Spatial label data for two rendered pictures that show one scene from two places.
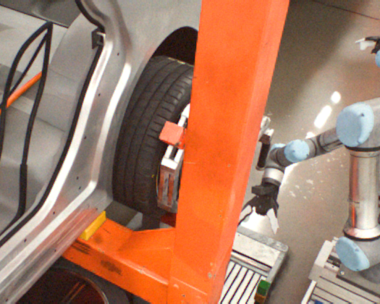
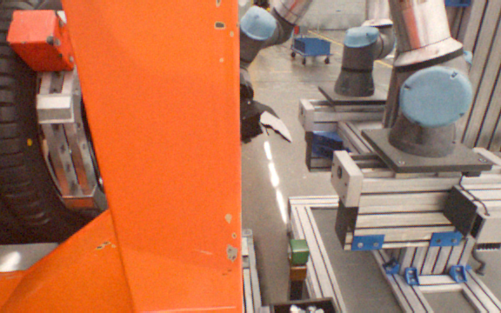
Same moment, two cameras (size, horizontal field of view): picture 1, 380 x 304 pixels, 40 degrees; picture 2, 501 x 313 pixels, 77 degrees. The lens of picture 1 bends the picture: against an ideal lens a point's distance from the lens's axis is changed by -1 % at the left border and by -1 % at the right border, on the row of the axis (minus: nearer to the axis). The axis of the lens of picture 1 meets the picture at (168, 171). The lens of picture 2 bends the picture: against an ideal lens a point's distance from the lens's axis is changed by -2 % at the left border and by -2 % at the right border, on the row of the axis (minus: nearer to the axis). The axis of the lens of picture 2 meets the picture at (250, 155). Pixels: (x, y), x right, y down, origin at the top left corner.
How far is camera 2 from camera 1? 134 cm
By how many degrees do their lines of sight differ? 29
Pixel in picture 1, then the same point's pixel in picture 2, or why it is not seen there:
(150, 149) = not seen: outside the picture
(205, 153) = not seen: outside the picture
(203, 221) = (170, 80)
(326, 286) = (373, 204)
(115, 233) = not seen: outside the picture
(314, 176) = not seen: hidden behind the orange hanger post
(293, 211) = not seen: hidden behind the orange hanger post
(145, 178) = (10, 146)
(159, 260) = (96, 289)
